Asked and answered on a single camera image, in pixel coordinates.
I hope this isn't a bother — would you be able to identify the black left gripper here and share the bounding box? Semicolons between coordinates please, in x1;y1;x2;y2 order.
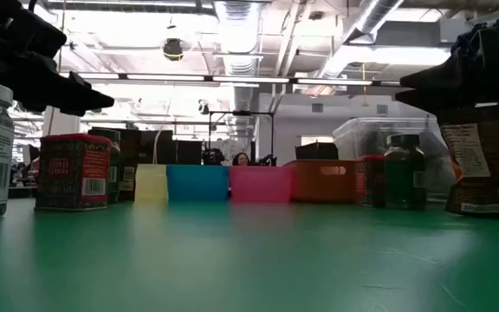
0;0;115;117

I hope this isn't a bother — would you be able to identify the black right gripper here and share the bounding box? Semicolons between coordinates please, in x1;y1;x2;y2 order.
395;16;499;115

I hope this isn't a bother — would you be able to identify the green-lidded dark spice jar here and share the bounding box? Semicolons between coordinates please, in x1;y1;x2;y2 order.
87;127;122;205
383;133;428;211

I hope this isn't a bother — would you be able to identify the brown spice pouch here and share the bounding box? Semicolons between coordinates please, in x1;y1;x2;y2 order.
436;102;499;219
119;128;143;202

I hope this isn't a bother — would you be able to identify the clear plastic storage container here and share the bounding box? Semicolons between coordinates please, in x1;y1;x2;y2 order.
332;116;457;201

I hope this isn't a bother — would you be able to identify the black monitor back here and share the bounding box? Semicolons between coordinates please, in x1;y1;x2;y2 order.
139;129;175;166
174;140;204;166

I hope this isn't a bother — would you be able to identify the black round hanging device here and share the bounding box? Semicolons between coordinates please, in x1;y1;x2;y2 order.
162;37;185;62

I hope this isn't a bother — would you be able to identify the yellow plastic bin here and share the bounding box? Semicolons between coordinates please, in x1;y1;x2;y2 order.
134;163;169;202

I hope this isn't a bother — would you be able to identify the black box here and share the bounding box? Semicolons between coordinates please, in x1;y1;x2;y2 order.
295;141;340;161

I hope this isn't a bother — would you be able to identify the orange plastic bin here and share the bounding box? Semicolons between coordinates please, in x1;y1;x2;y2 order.
284;159;360;204

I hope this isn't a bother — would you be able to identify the blue plastic bin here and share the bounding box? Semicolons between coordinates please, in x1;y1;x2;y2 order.
165;164;231;203

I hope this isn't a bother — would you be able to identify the overhead light bar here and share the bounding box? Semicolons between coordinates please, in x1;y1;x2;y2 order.
58;71;403;87

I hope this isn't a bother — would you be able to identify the person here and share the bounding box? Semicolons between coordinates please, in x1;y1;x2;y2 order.
231;152;252;167

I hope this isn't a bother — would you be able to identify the pink plastic bin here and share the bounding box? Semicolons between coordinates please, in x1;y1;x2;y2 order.
229;166;295;204

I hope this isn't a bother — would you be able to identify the green table mat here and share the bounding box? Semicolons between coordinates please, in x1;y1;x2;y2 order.
0;197;499;312

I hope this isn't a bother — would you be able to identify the black frame robot station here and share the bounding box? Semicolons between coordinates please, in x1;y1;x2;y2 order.
200;110;278;167

